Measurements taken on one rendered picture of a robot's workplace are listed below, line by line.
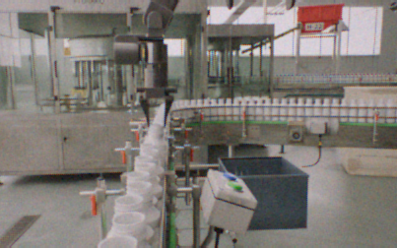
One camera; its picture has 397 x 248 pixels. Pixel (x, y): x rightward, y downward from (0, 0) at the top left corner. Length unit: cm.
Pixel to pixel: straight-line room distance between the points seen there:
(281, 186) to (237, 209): 73
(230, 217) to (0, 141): 429
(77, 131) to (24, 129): 63
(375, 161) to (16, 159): 465
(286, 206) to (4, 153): 393
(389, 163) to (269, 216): 388
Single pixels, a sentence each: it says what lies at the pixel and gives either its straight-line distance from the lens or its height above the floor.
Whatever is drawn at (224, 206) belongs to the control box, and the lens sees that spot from 62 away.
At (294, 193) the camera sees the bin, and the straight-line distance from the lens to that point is 137.
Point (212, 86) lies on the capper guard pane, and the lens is 617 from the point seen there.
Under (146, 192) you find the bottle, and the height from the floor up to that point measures 116.
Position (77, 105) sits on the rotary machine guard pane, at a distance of 441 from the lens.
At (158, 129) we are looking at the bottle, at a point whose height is 120.
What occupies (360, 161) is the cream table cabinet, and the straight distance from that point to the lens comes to 506.
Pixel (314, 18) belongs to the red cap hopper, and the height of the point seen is 255.
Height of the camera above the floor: 132
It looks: 8 degrees down
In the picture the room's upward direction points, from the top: 1 degrees counter-clockwise
